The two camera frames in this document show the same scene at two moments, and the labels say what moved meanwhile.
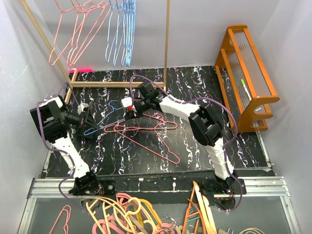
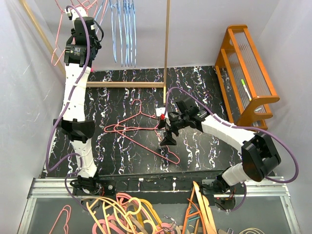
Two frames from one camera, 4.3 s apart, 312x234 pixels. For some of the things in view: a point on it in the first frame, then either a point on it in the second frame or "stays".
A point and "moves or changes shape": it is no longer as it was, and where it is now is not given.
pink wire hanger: [141, 129] stays
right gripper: [133, 114] -> [168, 139]
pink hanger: [101, 4] -> [95, 2]
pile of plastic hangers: [125, 214] stays
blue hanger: [113, 109] -> [96, 15]
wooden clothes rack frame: [69, 75] stays
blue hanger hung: [121, 10] -> [120, 30]
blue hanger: [111, 7] moves or changes shape
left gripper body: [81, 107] -> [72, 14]
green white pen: [245, 89] stays
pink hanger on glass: [68, 208] stays
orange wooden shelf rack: [243, 81] stays
